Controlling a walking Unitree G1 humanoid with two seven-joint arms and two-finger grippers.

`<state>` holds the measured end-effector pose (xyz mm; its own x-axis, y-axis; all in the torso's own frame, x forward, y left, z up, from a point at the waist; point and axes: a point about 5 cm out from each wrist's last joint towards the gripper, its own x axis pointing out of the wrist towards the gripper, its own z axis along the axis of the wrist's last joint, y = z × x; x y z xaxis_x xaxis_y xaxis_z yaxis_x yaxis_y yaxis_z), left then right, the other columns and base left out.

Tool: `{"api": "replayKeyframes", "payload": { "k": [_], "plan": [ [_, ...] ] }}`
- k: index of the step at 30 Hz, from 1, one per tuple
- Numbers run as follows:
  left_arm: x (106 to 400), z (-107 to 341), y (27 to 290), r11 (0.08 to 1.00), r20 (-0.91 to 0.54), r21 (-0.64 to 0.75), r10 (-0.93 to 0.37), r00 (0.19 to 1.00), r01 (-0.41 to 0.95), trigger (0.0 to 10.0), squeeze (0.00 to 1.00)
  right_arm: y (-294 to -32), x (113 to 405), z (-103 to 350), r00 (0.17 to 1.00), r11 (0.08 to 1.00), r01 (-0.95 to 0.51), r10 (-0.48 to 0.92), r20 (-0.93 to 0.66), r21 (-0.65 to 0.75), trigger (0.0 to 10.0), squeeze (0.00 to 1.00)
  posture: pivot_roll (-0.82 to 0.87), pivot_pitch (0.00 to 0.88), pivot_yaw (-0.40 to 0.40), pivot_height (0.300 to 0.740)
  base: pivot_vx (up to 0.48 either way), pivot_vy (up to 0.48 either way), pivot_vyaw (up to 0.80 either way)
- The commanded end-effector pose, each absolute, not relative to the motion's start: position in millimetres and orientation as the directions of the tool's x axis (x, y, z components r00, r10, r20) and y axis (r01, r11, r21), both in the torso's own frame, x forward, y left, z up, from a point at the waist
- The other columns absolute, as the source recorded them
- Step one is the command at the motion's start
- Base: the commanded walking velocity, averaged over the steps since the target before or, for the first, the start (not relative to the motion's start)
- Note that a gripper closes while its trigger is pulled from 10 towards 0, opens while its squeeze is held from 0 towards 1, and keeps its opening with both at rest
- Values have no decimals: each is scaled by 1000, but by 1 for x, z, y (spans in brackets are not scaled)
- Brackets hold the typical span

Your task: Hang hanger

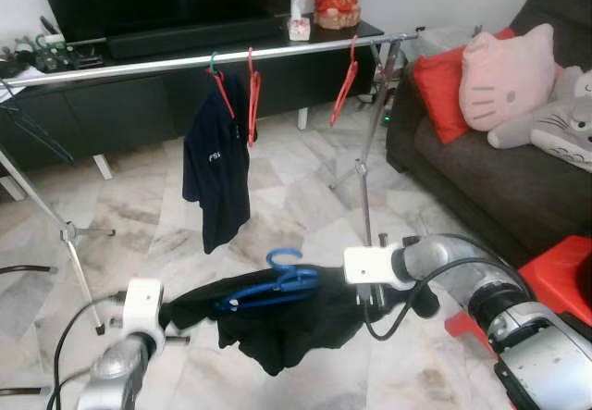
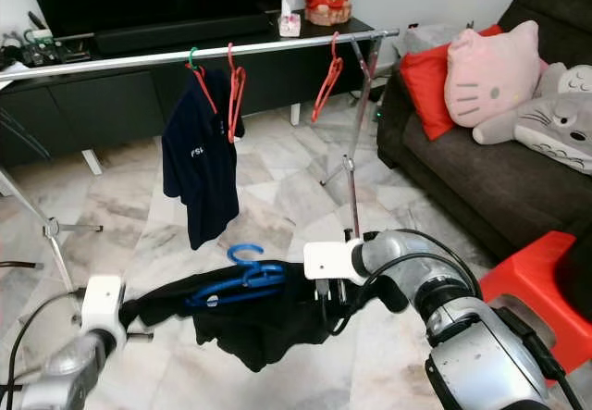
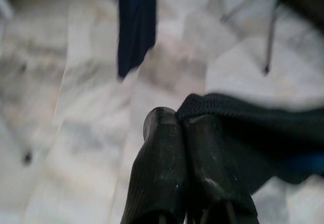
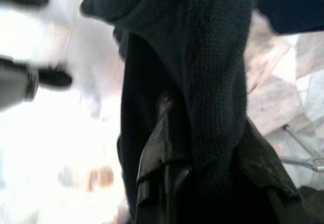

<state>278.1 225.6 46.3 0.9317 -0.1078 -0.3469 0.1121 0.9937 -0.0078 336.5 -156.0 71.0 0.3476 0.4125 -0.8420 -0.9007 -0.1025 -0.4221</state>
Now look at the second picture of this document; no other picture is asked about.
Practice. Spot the blue plastic clothes hanger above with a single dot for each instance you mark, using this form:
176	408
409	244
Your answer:
240	282

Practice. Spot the pale grey sleeping plush cushion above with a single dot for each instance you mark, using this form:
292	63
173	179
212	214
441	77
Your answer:
569	77

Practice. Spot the red plastic stool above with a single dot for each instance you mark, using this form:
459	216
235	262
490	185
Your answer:
536	280

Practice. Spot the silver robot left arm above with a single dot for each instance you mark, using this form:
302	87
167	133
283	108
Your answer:
69	378

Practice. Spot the red clothes hanger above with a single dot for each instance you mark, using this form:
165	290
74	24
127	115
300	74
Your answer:
326	81
234	91

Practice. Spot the navy blue T-shirt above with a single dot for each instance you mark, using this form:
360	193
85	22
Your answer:
199	169

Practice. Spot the pink cat face cushion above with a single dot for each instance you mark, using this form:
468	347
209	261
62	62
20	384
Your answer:
490	72

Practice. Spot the red cushion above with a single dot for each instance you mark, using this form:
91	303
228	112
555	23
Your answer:
425	86

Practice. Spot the black TV cabinet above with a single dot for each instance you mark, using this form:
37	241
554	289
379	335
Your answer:
129	100

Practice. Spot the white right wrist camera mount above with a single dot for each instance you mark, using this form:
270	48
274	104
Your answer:
328	260

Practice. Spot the white tissue box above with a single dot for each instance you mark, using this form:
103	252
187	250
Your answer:
289	23

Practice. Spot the chrome clothes rack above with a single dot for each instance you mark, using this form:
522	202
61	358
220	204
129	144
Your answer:
213	54

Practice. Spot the green hook clothes hanger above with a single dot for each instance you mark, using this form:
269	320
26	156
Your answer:
194	57

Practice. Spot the green circuit board device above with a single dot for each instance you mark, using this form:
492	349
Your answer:
46	49

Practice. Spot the black garment with green print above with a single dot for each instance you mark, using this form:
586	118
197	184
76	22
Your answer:
240	317

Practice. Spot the grey Totoro plush cushion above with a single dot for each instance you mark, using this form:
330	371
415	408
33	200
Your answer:
550	128

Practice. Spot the dark grey fabric sofa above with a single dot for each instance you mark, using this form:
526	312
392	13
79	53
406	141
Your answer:
481	165

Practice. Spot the light grey fabric bundle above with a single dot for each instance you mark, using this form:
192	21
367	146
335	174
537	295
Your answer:
430	35

